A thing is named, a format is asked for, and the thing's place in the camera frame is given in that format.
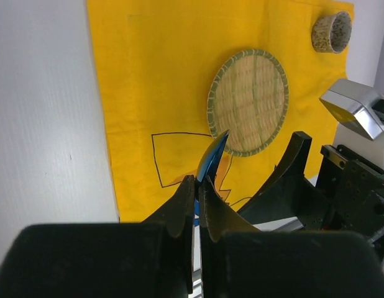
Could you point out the yellow Pikachu cloth placemat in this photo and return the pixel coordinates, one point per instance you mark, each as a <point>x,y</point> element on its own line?
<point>156,61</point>

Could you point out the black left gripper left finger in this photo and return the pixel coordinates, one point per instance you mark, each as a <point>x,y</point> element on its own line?
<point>153,258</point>

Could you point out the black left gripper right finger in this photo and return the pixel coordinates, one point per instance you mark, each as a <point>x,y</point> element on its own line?
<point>238,260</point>

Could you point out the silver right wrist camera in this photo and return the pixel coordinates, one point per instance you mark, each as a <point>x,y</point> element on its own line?
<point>356,106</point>

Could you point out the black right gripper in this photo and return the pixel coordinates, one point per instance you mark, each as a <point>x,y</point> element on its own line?
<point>348,194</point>

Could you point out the small grey ceramic cup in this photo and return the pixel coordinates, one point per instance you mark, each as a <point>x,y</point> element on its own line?
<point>331,34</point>

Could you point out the aluminium mounting rail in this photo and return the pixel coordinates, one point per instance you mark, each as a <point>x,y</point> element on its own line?
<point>283,225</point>

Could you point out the round woven bamboo plate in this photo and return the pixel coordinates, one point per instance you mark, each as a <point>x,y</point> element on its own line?
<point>249,98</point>

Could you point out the blue metal spoon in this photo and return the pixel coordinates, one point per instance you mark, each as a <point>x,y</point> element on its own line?
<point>209,162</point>

